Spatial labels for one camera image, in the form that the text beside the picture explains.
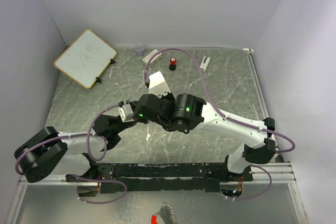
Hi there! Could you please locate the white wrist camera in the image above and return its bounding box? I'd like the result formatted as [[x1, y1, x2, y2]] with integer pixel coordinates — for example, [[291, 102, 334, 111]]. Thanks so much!
[[117, 100, 136, 123], [149, 71, 171, 98]]

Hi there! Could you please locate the white and green small box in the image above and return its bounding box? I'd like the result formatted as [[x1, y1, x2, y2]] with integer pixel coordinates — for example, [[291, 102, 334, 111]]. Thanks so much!
[[142, 49, 163, 67]]

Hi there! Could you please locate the small whiteboard with wooden frame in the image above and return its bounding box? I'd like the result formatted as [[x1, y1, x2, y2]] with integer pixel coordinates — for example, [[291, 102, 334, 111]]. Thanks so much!
[[54, 29, 117, 89]]

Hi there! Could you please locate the clear plastic cup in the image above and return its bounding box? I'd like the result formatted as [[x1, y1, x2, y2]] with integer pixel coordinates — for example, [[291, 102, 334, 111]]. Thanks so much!
[[134, 44, 144, 57]]

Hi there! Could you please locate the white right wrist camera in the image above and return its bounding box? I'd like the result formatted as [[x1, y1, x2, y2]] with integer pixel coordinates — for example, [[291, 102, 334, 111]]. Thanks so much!
[[149, 71, 171, 98]]

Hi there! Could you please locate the white clip device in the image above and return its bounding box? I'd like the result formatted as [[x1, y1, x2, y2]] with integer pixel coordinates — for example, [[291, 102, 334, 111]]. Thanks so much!
[[200, 56, 211, 72]]

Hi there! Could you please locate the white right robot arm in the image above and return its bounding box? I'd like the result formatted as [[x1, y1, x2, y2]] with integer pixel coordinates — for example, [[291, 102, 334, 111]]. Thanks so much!
[[134, 94, 276, 181]]

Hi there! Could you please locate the red and white tool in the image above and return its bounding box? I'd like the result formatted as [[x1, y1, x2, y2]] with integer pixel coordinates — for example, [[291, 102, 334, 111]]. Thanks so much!
[[151, 210, 171, 224]]

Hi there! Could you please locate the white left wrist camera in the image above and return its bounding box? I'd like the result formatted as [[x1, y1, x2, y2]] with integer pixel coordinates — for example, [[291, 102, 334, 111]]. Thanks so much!
[[117, 100, 136, 123]]

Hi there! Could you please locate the white corner bracket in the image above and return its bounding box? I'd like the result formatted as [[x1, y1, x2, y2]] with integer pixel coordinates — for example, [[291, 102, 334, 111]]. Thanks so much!
[[243, 48, 254, 54]]

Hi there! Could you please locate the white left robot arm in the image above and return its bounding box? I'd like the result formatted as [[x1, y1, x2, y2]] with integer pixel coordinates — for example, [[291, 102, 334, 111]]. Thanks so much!
[[14, 114, 137, 183]]

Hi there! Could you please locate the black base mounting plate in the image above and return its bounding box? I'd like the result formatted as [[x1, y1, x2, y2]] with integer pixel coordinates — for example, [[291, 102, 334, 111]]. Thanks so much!
[[65, 162, 254, 195]]

